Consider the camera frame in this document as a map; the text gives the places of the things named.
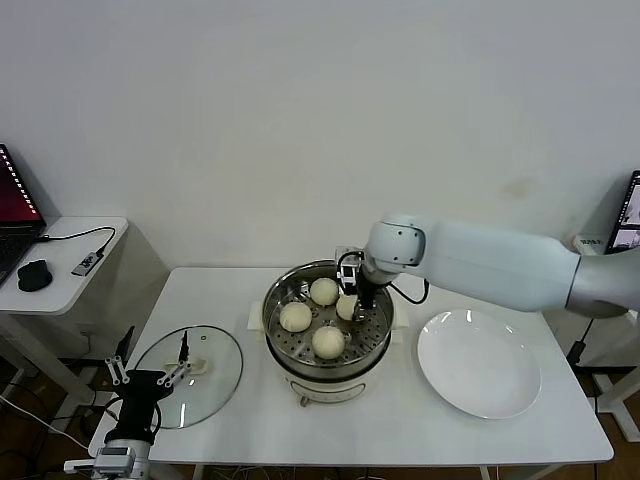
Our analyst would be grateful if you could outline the white floor cable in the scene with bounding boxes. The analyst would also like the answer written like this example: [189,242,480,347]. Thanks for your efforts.
[0,397,94,451]

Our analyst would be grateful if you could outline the black laptop with dark screen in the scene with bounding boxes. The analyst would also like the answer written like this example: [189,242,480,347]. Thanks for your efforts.
[0,143,49,286]

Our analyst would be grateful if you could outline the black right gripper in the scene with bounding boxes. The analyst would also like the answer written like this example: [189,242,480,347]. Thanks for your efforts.
[340,269,389,324]

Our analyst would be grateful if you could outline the stainless steel steamer basket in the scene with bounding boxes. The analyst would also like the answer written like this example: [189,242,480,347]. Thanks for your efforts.
[247,259,409,369]

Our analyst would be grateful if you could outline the round glass pot lid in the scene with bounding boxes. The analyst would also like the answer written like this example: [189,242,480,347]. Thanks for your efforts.
[128,326,244,430]

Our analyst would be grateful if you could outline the thin white floor cables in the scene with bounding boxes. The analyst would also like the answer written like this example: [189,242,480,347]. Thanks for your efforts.
[209,464,286,480]

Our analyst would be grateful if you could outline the black usb hub cable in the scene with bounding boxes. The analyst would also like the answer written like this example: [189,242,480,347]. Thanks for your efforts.
[35,227,119,257]

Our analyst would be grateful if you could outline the white side table with mouse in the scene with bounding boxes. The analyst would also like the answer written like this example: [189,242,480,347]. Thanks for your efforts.
[0,217,130,431]

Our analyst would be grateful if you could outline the black power cable with adapter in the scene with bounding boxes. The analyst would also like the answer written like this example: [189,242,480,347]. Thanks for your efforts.
[565,314,596,369]

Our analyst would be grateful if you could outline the grey usb hub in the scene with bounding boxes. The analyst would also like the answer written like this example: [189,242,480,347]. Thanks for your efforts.
[72,252,109,279]

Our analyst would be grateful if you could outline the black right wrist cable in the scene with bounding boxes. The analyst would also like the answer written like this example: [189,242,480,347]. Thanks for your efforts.
[389,277,430,305]

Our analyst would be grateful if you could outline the white steamed baozi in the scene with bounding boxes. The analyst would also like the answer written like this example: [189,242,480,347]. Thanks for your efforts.
[309,278,340,307]
[312,325,347,360]
[335,294,360,320]
[278,303,314,334]

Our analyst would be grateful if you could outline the round white plate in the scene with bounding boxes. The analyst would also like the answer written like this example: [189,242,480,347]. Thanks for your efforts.
[415,309,542,420]

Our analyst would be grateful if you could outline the cream electric cooker pot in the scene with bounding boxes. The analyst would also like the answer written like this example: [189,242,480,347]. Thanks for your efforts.
[248,319,404,407]

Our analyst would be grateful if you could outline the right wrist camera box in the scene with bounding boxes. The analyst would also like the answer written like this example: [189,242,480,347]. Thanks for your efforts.
[335,246,365,284]

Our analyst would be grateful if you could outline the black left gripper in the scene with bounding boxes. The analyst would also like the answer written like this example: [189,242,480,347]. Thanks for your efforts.
[103,325,194,441]

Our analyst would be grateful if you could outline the laptop showing camera views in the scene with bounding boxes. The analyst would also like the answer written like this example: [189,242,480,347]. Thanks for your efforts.
[604,171,640,256]

